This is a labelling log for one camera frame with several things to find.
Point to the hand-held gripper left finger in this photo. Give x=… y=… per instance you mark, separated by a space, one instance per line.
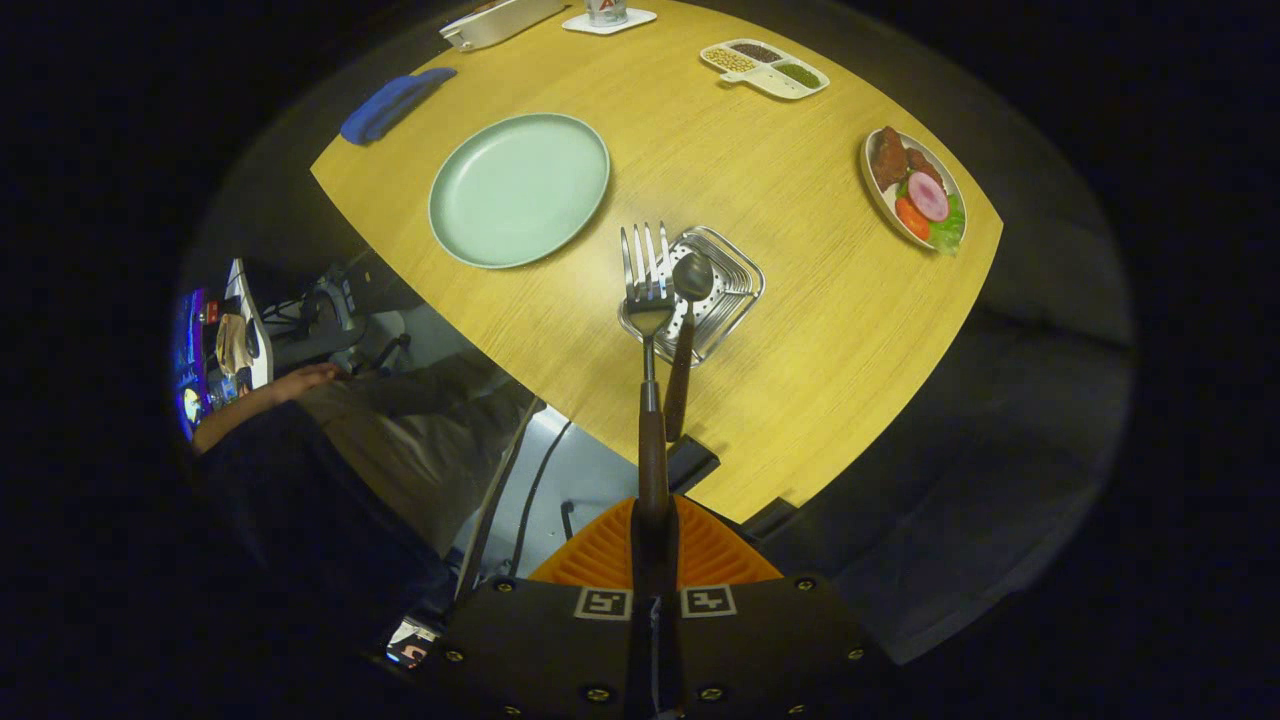
x=640 y=650

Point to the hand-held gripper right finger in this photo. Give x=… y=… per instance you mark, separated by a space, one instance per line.
x=670 y=650

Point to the small glowing screen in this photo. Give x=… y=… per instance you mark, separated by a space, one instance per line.
x=412 y=645

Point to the person's beige trousers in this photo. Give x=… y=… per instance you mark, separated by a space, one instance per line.
x=400 y=450

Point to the person's dark top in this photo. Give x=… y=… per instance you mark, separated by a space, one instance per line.
x=290 y=500

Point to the dark metal stand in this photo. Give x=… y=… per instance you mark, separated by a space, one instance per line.
x=340 y=310

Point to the pale green plate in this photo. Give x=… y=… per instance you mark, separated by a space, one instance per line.
x=520 y=190

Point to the orange tomato slice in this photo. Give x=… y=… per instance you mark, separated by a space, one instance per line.
x=912 y=218

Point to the white plate of food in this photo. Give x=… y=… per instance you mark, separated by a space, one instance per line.
x=880 y=200

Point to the green lettuce leaf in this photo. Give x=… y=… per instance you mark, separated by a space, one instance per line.
x=948 y=228

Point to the tan cloth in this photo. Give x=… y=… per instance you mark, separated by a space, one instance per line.
x=233 y=345

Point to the pink round slice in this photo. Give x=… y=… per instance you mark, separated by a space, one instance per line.
x=928 y=196

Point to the large brown meat piece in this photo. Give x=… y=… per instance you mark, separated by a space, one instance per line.
x=888 y=160

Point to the glowing computer screen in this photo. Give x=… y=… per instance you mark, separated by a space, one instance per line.
x=185 y=350

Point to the small brown meat piece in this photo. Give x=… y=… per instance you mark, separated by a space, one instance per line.
x=925 y=165

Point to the white divided dish with beans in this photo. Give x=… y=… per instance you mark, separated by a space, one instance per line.
x=770 y=78

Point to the blue folded cloth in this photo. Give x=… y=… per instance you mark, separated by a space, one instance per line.
x=395 y=105

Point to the white square coaster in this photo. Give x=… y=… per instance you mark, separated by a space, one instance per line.
x=640 y=18

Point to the small white plastic bottle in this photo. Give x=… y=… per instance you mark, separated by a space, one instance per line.
x=605 y=12

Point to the white toaster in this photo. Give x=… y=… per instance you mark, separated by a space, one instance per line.
x=500 y=22

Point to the black table bracket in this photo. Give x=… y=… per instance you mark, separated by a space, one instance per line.
x=692 y=465
x=770 y=518

